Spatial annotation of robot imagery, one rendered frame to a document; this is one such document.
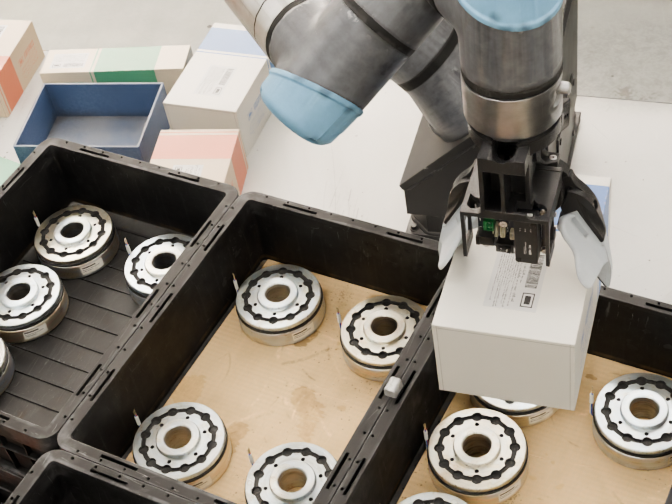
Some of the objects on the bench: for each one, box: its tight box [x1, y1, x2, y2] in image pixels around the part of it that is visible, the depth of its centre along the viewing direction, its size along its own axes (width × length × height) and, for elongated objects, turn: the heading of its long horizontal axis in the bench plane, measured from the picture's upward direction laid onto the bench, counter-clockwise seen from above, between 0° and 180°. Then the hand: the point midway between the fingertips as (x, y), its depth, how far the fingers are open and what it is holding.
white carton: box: [163, 23, 275, 157], centre depth 195 cm, size 20×12×9 cm, turn 168°
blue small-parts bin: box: [13, 82, 170, 164], centre depth 193 cm, size 20×15×7 cm
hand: (526, 268), depth 112 cm, fingers closed on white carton, 13 cm apart
